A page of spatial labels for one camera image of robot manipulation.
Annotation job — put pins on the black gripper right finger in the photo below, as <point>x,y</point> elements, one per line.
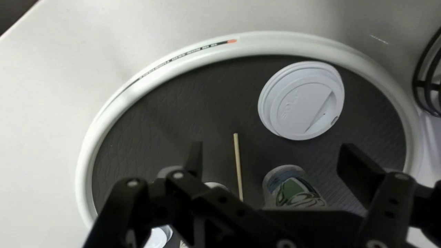
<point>359,173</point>

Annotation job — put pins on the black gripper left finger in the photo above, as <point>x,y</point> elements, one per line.
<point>194,159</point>

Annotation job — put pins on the wooden stir stick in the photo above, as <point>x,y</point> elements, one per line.
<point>237,166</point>

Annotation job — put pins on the round white-rimmed dark tray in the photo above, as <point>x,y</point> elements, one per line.
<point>192,105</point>

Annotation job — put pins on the white plastic cup lid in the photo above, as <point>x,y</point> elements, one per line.
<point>297,98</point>

